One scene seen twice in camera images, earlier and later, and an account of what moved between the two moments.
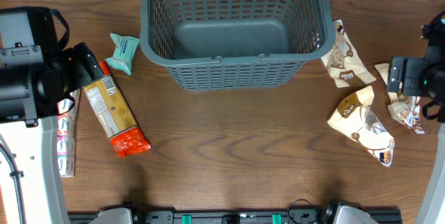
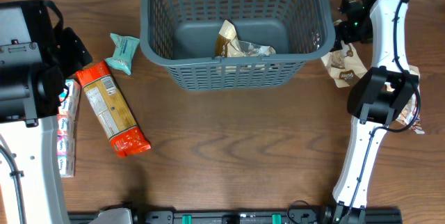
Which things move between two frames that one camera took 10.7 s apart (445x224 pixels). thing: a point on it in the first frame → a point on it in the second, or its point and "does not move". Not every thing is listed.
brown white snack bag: [352, 114] → [228, 44]
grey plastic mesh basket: [227, 31] does not move
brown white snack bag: [345, 64] does not move
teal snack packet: [125, 47] does not move
